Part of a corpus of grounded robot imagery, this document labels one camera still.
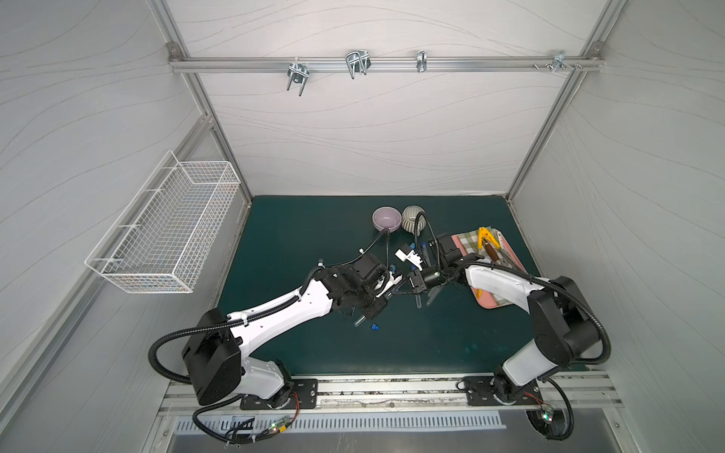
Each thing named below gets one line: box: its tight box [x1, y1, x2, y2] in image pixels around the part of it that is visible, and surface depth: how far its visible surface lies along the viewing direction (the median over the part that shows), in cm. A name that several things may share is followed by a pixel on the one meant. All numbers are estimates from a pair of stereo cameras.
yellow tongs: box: [477, 226, 501, 251], surface depth 106 cm
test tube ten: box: [425, 285, 442, 306], surface depth 93 cm
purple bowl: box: [371, 205, 403, 234], surface depth 110 cm
